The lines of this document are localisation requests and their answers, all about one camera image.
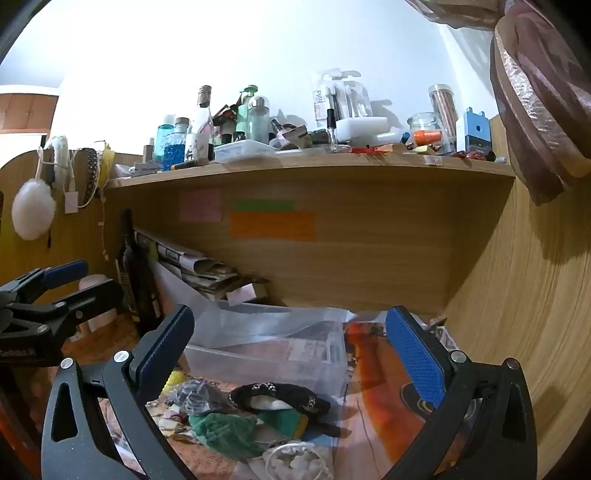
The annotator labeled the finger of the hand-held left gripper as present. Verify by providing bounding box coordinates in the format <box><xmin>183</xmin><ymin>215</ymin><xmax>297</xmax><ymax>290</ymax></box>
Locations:
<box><xmin>28</xmin><ymin>278</ymin><xmax>125</xmax><ymax>342</ymax></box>
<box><xmin>0</xmin><ymin>259</ymin><xmax>89</xmax><ymax>305</ymax></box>

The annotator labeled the black patterned headband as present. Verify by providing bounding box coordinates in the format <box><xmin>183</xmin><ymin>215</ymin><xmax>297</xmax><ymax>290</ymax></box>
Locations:
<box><xmin>81</xmin><ymin>148</ymin><xmax>101</xmax><ymax>208</ymax></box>

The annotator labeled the brown curtain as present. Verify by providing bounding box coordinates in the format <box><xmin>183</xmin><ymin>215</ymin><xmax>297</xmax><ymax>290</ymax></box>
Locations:
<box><xmin>406</xmin><ymin>0</ymin><xmax>591</xmax><ymax>206</ymax></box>

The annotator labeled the clear plastic container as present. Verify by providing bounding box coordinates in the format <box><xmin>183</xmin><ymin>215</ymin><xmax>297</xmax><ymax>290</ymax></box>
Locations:
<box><xmin>182</xmin><ymin>302</ymin><xmax>356</xmax><ymax>398</ymax></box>

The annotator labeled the newspaper print table cover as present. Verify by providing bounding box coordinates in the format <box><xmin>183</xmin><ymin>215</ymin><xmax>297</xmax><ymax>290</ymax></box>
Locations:
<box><xmin>60</xmin><ymin>314</ymin><xmax>462</xmax><ymax>480</ymax></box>

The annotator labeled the blue glass jar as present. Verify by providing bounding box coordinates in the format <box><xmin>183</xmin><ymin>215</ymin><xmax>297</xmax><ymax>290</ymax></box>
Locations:
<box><xmin>164</xmin><ymin>131</ymin><xmax>189</xmax><ymax>171</ymax></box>

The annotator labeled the green sticky note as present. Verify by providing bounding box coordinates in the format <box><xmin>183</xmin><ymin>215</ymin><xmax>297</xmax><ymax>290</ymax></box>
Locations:
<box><xmin>235</xmin><ymin>200</ymin><xmax>295</xmax><ymax>213</ymax></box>

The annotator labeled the yellow hanging cloth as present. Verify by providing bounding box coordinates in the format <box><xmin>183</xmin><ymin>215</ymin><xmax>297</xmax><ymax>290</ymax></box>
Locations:
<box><xmin>100</xmin><ymin>144</ymin><xmax>115</xmax><ymax>185</ymax></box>

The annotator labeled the white fuzzy headband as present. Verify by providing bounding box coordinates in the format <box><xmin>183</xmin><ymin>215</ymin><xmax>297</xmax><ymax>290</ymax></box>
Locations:
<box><xmin>46</xmin><ymin>135</ymin><xmax>72</xmax><ymax>185</ymax></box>

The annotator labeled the black capped nail polish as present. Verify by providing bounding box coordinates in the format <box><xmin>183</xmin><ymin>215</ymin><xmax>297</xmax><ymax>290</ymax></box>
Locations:
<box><xmin>326</xmin><ymin>108</ymin><xmax>339</xmax><ymax>154</ymax></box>

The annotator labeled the white foam block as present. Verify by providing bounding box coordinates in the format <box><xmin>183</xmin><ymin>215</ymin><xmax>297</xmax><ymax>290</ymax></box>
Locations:
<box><xmin>335</xmin><ymin>116</ymin><xmax>389</xmax><ymax>144</ymax></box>

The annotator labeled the blister pack of brushes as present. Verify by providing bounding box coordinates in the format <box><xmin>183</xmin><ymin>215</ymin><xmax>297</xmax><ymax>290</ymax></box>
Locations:
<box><xmin>314</xmin><ymin>69</ymin><xmax>374</xmax><ymax>130</ymax></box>

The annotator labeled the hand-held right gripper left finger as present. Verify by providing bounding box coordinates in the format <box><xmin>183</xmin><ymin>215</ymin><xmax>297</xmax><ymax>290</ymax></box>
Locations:
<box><xmin>41</xmin><ymin>304</ymin><xmax>197</xmax><ymax>480</ymax></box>

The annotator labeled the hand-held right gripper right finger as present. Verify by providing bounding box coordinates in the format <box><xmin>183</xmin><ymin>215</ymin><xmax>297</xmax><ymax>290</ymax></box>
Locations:
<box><xmin>383</xmin><ymin>305</ymin><xmax>539</xmax><ymax>480</ymax></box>

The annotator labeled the white powder puff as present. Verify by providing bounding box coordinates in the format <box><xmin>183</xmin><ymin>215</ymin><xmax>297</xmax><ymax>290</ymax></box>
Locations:
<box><xmin>11</xmin><ymin>178</ymin><xmax>57</xmax><ymax>241</ymax></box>

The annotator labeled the orange sticky note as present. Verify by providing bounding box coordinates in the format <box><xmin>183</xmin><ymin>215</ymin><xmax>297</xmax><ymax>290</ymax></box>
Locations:
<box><xmin>230</xmin><ymin>212</ymin><xmax>317</xmax><ymax>243</ymax></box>

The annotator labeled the teal liquid bottle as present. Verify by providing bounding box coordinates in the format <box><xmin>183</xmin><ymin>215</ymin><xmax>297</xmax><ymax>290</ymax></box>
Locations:
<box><xmin>154</xmin><ymin>115</ymin><xmax>177</xmax><ymax>163</ymax></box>

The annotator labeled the blue box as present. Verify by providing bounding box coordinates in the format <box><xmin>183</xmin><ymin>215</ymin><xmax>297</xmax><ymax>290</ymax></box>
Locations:
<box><xmin>455</xmin><ymin>107</ymin><xmax>492</xmax><ymax>155</ymax></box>

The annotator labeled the green knitted scrunchie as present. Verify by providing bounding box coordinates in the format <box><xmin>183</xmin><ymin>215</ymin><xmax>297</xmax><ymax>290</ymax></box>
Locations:
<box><xmin>188</xmin><ymin>412</ymin><xmax>266</xmax><ymax>462</ymax></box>

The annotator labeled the clear tube of pencils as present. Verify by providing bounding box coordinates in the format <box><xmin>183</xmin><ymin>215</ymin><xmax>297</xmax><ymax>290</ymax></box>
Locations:
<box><xmin>427</xmin><ymin>84</ymin><xmax>460</xmax><ymax>148</ymax></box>

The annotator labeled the wooden wall cabinet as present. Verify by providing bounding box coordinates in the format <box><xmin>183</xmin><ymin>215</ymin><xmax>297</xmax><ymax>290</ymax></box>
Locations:
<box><xmin>0</xmin><ymin>85</ymin><xmax>62</xmax><ymax>134</ymax></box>

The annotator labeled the flat clear plastic box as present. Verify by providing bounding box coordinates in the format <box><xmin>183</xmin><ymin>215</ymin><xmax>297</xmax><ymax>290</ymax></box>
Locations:
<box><xmin>213</xmin><ymin>139</ymin><xmax>280</xmax><ymax>163</ymax></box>

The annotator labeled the wooden shelf board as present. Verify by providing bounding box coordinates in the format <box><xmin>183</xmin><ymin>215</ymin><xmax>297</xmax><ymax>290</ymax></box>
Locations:
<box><xmin>104</xmin><ymin>154</ymin><xmax>515</xmax><ymax>190</ymax></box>

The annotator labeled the pink sticky note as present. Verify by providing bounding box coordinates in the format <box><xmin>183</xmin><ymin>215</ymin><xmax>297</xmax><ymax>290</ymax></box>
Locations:
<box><xmin>179</xmin><ymin>188</ymin><xmax>222</xmax><ymax>222</ymax></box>

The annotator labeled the frosted bottle silver cap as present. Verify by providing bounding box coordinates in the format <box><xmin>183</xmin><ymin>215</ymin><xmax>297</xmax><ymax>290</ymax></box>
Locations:
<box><xmin>247</xmin><ymin>96</ymin><xmax>271</xmax><ymax>141</ymax></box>

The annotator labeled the small white cardboard box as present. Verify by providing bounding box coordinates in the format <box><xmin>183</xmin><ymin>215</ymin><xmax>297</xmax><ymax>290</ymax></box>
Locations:
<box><xmin>226</xmin><ymin>284</ymin><xmax>257</xmax><ymax>304</ymax></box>

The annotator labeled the clear glass bottle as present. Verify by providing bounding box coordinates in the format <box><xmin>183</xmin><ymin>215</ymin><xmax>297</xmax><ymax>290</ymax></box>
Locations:
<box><xmin>187</xmin><ymin>85</ymin><xmax>218</xmax><ymax>160</ymax></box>

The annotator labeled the white printed cup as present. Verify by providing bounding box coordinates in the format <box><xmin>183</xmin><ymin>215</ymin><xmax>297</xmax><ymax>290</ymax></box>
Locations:
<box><xmin>185</xmin><ymin>134</ymin><xmax>214</xmax><ymax>162</ymax></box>

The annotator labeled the black beaded scrunchie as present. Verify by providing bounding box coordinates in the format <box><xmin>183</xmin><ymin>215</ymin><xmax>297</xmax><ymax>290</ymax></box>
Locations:
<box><xmin>228</xmin><ymin>382</ymin><xmax>332</xmax><ymax>414</ymax></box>

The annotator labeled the stack of newspapers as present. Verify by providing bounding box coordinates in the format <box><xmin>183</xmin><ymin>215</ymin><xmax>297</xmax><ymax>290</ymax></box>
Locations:
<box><xmin>134</xmin><ymin>227</ymin><xmax>269</xmax><ymax>303</ymax></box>

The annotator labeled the dark wine bottle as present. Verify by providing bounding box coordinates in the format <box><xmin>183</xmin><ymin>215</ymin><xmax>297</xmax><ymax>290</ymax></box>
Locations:
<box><xmin>115</xmin><ymin>209</ymin><xmax>162</xmax><ymax>330</ymax></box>

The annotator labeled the green pump bottle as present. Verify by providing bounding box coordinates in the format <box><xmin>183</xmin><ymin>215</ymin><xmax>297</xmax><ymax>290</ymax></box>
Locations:
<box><xmin>235</xmin><ymin>85</ymin><xmax>259</xmax><ymax>141</ymax></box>

